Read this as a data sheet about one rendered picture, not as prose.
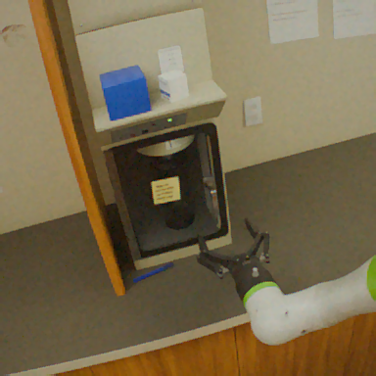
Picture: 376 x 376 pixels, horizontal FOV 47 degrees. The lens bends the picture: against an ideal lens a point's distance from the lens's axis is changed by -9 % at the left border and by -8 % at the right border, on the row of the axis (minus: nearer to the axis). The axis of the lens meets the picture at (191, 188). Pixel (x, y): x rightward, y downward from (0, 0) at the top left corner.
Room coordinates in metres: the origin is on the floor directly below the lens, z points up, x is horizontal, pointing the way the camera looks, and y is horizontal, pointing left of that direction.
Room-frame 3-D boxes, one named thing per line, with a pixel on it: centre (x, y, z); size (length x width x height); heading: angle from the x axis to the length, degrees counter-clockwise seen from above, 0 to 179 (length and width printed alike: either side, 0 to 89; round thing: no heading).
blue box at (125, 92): (1.03, 0.12, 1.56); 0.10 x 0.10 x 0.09; 10
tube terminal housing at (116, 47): (1.23, 0.08, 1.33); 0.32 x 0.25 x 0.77; 100
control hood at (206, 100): (1.05, 0.05, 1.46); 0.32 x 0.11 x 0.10; 100
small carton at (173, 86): (1.06, 0.00, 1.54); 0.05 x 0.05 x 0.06; 28
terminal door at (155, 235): (1.10, 0.06, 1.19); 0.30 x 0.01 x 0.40; 100
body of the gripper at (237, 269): (0.81, -0.10, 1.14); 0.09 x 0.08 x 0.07; 11
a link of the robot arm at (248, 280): (0.74, -0.11, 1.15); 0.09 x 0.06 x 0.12; 101
